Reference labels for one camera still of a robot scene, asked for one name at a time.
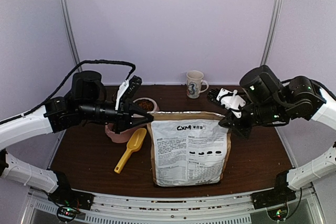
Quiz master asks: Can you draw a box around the black braided left cable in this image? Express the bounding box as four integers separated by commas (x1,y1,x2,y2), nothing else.
0,60,137,124

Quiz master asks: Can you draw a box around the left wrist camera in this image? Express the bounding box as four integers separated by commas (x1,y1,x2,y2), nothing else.
115,76,142,111

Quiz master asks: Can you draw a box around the pink double pet feeder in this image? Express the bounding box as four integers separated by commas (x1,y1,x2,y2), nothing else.
104,97,159,143

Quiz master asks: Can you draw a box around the aluminium corner post left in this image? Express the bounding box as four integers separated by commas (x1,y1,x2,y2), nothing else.
59,0,80,65

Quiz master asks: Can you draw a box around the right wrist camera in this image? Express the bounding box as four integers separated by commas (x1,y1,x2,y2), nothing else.
207,88,246,119

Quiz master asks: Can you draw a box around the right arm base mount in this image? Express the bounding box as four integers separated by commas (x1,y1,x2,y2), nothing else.
251,170,296,222

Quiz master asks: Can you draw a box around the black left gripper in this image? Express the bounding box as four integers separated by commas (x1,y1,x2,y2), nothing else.
77,98,153,133

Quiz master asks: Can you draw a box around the pet food bag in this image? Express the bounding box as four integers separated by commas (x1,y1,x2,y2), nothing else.
147,111,231,187

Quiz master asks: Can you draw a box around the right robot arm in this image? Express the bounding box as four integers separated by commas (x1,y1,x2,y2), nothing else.
215,65,335,138

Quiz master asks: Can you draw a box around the white patterned ceramic mug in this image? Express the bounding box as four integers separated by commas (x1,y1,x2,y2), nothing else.
186,70,209,99

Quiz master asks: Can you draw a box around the yellow plastic scoop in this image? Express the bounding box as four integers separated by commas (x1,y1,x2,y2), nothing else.
114,128,147,174

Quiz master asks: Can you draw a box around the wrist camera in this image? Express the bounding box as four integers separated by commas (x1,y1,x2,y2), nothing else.
115,76,142,111
207,88,246,119

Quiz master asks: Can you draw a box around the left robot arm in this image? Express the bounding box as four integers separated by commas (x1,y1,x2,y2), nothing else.
1,71,153,205

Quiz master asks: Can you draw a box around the aluminium corner post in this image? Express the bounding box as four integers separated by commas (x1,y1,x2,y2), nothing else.
59,0,80,65
260,0,283,65

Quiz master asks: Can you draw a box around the brown kibble in steel bowl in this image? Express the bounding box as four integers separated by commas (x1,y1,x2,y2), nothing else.
135,99,154,112

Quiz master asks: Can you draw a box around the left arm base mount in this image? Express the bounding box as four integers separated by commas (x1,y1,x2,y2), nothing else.
46,171,94,223

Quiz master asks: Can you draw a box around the aluminium corner post right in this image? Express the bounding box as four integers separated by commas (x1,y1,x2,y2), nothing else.
260,0,283,65

